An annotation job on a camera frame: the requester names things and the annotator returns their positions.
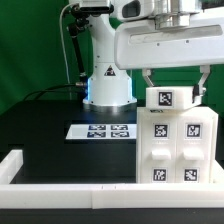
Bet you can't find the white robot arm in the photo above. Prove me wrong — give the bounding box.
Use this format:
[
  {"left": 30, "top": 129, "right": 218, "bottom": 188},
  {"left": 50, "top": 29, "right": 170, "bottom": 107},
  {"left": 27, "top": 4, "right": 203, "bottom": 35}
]
[{"left": 69, "top": 0, "right": 224, "bottom": 110}]

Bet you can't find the white cabinet top block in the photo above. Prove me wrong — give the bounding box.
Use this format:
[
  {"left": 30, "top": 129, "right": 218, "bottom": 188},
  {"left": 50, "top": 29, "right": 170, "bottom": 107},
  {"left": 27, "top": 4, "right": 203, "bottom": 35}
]
[{"left": 146, "top": 86, "right": 202, "bottom": 110}]

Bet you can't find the white flat base plate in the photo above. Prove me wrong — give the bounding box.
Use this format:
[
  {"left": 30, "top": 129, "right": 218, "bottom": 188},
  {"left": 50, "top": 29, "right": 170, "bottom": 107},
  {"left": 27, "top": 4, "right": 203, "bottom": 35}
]
[{"left": 65, "top": 124, "right": 137, "bottom": 140}]

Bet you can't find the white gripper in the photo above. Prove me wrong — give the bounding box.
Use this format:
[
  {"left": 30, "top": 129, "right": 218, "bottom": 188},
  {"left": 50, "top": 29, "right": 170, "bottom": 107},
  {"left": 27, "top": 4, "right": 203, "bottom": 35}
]
[{"left": 114, "top": 17, "right": 224, "bottom": 97}]

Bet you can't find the white cabinet body box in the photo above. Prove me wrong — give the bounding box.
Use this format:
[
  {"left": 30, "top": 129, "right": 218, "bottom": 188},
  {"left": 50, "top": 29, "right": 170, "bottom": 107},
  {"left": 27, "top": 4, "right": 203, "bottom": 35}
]
[{"left": 136, "top": 107, "right": 218, "bottom": 183}]

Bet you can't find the black cable bundle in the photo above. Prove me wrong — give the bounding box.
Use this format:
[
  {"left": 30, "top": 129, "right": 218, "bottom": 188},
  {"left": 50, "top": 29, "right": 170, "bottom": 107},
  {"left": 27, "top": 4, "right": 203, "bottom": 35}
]
[{"left": 21, "top": 83, "right": 88, "bottom": 102}]

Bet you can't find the white U-shaped fence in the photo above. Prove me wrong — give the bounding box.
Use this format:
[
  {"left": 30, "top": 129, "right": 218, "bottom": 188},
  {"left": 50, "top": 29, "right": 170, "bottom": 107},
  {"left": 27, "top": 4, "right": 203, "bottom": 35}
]
[{"left": 0, "top": 149, "right": 224, "bottom": 209}]

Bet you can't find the white cable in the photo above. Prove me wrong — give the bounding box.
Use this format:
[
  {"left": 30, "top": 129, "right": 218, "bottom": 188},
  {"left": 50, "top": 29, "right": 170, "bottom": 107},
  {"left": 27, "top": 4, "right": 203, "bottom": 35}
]
[{"left": 58, "top": 3, "right": 81, "bottom": 85}]

